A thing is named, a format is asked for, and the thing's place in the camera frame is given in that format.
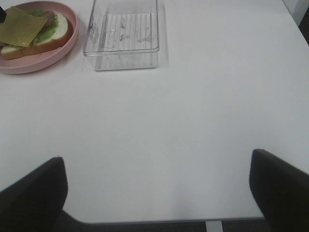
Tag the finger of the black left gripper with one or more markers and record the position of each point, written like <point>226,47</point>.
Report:
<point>2,15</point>

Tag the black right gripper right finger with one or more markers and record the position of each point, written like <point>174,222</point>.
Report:
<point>281,192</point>

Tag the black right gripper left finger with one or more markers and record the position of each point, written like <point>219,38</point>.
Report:
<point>34,203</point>

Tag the yellow cheese slice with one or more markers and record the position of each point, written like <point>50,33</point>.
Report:
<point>20,28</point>

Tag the bacon strip front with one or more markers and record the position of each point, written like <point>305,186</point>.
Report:
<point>50,15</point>

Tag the green lettuce leaf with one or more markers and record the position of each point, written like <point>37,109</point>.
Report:
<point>25,28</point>

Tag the white bread slice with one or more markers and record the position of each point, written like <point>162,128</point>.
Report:
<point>54,37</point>

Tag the pink round plate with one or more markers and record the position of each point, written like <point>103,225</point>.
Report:
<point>43,60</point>

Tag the clear right plastic container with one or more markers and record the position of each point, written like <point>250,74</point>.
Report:
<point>122,35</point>

